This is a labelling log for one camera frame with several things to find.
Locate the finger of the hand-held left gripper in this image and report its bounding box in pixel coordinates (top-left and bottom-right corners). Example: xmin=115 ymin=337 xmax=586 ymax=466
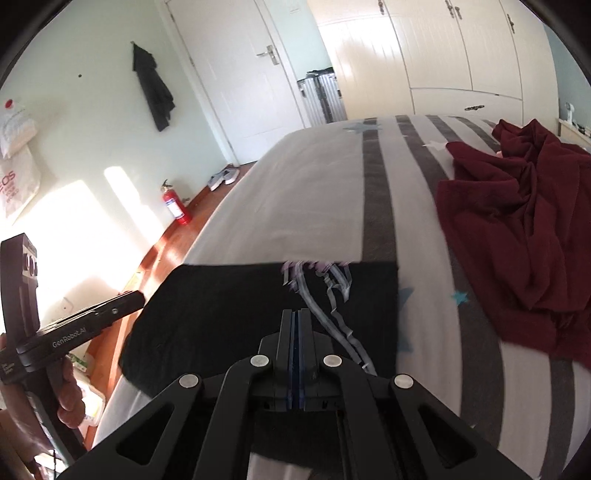
xmin=92 ymin=291 xmax=146 ymax=326

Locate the silver suitcase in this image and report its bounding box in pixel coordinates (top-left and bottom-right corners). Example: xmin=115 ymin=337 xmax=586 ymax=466
xmin=297 ymin=67 xmax=348 ymax=127

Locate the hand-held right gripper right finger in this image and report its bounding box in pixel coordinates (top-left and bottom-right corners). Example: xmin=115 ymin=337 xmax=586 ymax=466
xmin=295 ymin=310 xmax=536 ymax=480

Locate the red fire extinguisher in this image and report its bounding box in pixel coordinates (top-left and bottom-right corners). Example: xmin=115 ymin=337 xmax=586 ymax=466
xmin=160 ymin=179 xmax=192 ymax=226

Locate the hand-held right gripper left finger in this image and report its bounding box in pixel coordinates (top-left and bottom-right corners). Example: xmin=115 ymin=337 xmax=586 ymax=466
xmin=55 ymin=310 xmax=296 ymax=480

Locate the white wardrobe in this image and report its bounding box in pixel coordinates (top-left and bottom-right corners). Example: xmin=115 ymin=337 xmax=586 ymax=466
xmin=307 ymin=0 xmax=561 ymax=125

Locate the black printed sweatshirt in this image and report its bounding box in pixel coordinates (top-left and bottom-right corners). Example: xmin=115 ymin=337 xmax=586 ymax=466
xmin=117 ymin=261 xmax=400 ymax=462

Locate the dark red garment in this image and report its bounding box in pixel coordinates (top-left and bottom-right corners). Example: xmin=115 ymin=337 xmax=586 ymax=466
xmin=436 ymin=119 xmax=591 ymax=370

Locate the white tote bag red print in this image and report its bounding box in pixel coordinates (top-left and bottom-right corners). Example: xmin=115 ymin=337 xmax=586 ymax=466
xmin=0 ymin=148 xmax=44 ymax=220

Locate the white bag on wall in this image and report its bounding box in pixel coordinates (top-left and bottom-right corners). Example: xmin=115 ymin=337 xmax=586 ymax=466
xmin=0 ymin=97 xmax=38 ymax=158

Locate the striped bed sheet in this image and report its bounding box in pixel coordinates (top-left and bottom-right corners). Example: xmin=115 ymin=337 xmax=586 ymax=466
xmin=92 ymin=114 xmax=591 ymax=480

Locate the white plastic bag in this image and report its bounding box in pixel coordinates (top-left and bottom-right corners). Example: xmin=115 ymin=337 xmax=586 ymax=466
xmin=69 ymin=351 xmax=107 ymax=425

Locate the white door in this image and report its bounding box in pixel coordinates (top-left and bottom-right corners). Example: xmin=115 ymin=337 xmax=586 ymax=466
xmin=154 ymin=0 xmax=305 ymax=167

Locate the cluttered white dresser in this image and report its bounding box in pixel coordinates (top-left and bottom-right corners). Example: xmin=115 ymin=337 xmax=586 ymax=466
xmin=556 ymin=102 xmax=591 ymax=148

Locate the person's left hand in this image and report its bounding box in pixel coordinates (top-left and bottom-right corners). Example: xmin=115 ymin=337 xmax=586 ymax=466
xmin=55 ymin=355 xmax=88 ymax=428

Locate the dark garment on wall hook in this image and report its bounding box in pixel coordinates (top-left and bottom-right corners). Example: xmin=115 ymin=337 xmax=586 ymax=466
xmin=131 ymin=42 xmax=176 ymax=132

